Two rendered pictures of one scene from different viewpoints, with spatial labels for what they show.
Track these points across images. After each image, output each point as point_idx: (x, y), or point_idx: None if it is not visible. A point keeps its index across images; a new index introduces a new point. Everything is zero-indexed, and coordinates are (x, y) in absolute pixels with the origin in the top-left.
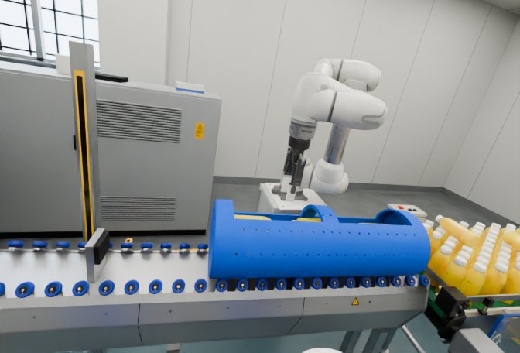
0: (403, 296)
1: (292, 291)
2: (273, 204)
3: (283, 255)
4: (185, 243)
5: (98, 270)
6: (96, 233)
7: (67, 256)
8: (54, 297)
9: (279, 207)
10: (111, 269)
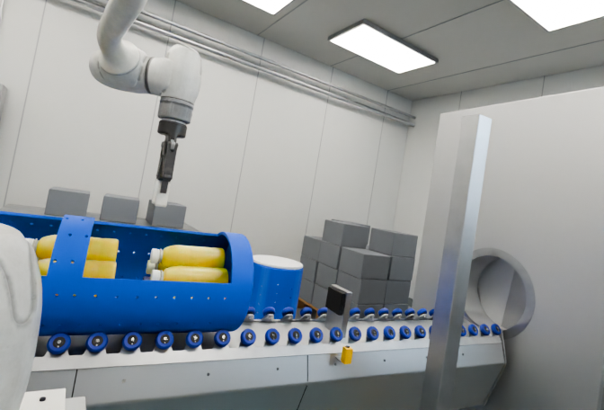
0: None
1: None
2: (81, 408)
3: (149, 254)
4: (271, 328)
5: (330, 323)
6: (345, 289)
7: (377, 340)
8: None
9: (61, 396)
10: (325, 334)
